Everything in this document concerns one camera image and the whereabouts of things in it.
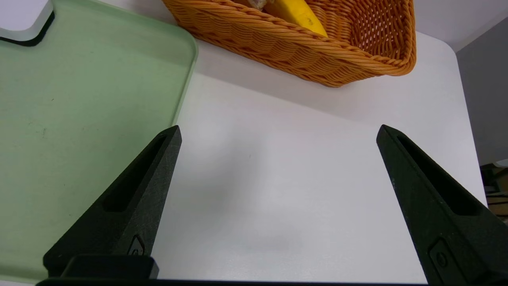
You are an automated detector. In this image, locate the white router box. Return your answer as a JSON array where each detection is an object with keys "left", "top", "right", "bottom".
[{"left": 0, "top": 0, "right": 55, "bottom": 47}]

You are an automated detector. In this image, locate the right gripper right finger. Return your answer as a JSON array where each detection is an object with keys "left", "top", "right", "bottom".
[{"left": 376, "top": 124, "right": 508, "bottom": 284}]

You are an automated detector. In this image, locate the yellow banana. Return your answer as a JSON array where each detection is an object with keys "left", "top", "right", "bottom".
[{"left": 264, "top": 0, "right": 329, "bottom": 38}]

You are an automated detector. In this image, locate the light green plastic tray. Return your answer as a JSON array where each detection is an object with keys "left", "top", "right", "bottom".
[{"left": 0, "top": 0, "right": 199, "bottom": 283}]

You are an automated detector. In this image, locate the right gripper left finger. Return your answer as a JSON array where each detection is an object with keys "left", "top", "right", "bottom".
[{"left": 43, "top": 125, "right": 182, "bottom": 280}]

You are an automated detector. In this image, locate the orange wicker basket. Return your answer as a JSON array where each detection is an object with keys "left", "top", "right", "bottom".
[{"left": 162, "top": 0, "right": 417, "bottom": 88}]

